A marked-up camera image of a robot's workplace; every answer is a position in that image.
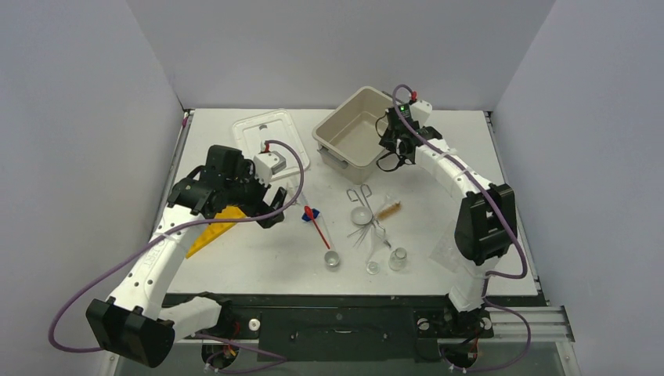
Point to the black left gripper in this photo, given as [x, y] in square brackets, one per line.
[265, 215]

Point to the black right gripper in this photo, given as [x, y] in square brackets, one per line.
[396, 138]

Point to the beige plastic bin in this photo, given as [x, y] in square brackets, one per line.
[348, 138]

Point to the yellow test tube rack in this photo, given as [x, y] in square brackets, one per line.
[215, 230]

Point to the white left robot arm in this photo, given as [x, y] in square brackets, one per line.
[132, 322]

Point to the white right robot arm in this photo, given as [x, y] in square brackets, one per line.
[485, 226]

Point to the graduated cylinder blue base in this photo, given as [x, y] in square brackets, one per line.
[302, 200]

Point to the clear glass stirring rod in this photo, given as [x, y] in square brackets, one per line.
[321, 221]

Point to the brown test tube brush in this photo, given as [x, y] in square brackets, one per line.
[383, 213]

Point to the small glass beaker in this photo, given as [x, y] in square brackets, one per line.
[331, 259]

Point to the white evaporating dish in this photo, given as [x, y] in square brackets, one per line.
[361, 216]

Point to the white bin lid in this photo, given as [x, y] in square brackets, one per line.
[277, 128]

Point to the small glass dish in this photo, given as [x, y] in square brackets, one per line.
[373, 268]

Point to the small glass flask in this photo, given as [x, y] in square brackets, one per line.
[398, 259]

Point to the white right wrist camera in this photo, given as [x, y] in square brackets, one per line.
[420, 109]

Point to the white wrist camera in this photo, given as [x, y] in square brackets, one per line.
[420, 109]
[267, 163]

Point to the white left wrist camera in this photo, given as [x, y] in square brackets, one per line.
[267, 163]

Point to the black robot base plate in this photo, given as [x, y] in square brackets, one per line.
[360, 328]

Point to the aluminium rail frame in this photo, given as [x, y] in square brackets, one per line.
[509, 336]

